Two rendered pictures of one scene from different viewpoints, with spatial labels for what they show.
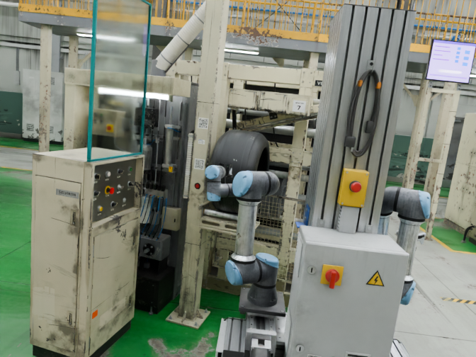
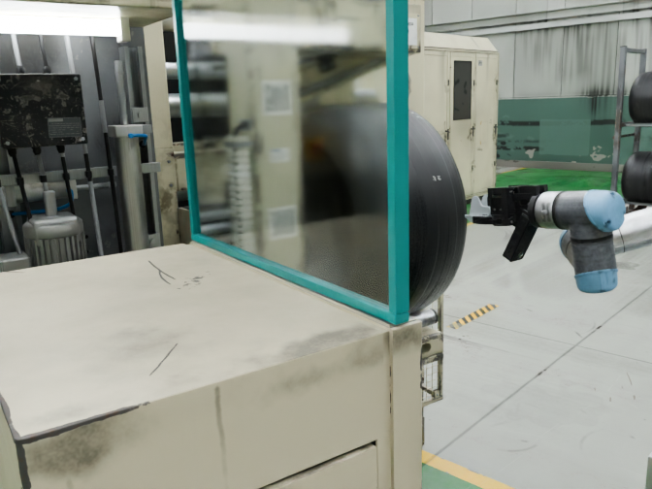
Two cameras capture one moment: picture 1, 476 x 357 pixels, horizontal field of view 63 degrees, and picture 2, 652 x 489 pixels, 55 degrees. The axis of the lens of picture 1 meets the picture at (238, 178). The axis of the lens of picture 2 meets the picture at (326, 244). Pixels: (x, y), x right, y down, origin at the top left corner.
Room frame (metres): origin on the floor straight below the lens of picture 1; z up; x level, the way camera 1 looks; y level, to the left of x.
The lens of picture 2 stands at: (1.71, 1.32, 1.50)
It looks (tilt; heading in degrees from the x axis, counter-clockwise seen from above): 13 degrees down; 311
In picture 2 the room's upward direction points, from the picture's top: 2 degrees counter-clockwise
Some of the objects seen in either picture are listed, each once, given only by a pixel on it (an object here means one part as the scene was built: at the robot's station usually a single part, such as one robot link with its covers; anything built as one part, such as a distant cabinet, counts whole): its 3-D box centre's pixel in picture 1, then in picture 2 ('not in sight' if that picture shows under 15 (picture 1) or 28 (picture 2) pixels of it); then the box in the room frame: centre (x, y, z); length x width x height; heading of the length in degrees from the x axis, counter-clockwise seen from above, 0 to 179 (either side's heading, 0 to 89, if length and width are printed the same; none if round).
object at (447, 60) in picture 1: (450, 61); not in sight; (5.68, -2.77, 2.60); 0.60 x 0.05 x 0.55; 88
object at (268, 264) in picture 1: (265, 268); not in sight; (1.80, -0.18, 0.88); 0.13 x 0.12 x 0.14; 120
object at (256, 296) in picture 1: (263, 290); not in sight; (1.81, -0.19, 0.77); 0.15 x 0.15 x 0.10
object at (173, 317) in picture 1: (188, 314); not in sight; (2.81, 0.27, 0.02); 0.27 x 0.27 x 0.04; 75
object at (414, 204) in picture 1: (404, 246); not in sight; (1.73, -0.80, 1.09); 0.15 x 0.12 x 0.55; 62
